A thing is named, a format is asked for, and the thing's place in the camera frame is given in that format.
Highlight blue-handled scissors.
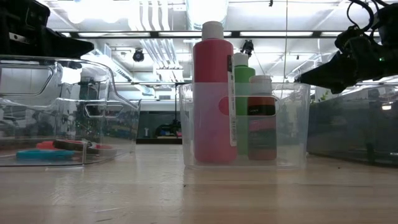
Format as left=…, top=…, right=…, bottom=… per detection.
left=15, top=149, right=76, bottom=161

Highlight small clear plastic bin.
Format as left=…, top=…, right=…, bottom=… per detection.
left=178, top=81, right=312, bottom=170

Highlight thin hanging cord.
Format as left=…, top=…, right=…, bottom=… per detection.
left=284, top=0, right=289, bottom=98

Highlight smoke-grey plastic tray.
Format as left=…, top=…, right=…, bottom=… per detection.
left=307, top=88, right=398, bottom=165

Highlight green paint bottle white cap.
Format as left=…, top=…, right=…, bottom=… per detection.
left=233, top=52, right=257, bottom=157

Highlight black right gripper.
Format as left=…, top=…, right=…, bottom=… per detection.
left=294, top=26, right=379, bottom=95

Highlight large red paint bottle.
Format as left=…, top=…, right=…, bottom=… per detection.
left=192, top=21, right=238, bottom=164

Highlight red and black scissors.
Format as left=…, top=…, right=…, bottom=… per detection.
left=52, top=138, right=118, bottom=157

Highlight small brown paint bottle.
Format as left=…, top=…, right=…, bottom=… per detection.
left=247, top=74, right=278, bottom=161

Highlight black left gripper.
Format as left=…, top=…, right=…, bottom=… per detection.
left=0, top=0, right=95, bottom=59

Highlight large clear plastic bin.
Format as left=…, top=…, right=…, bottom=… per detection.
left=0, top=55, right=142, bottom=168

